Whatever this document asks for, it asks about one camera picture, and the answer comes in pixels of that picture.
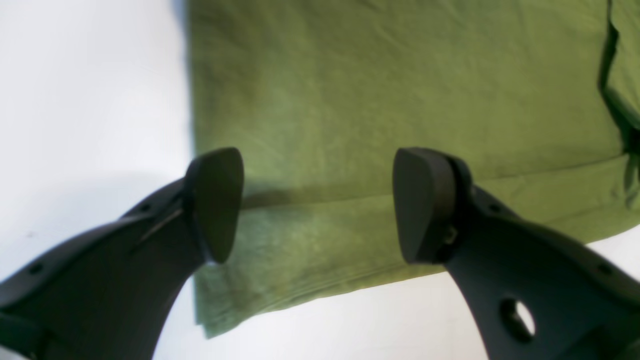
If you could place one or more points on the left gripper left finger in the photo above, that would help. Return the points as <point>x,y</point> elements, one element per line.
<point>105,294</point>

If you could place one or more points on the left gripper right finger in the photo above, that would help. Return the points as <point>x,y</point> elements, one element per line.
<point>534,294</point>

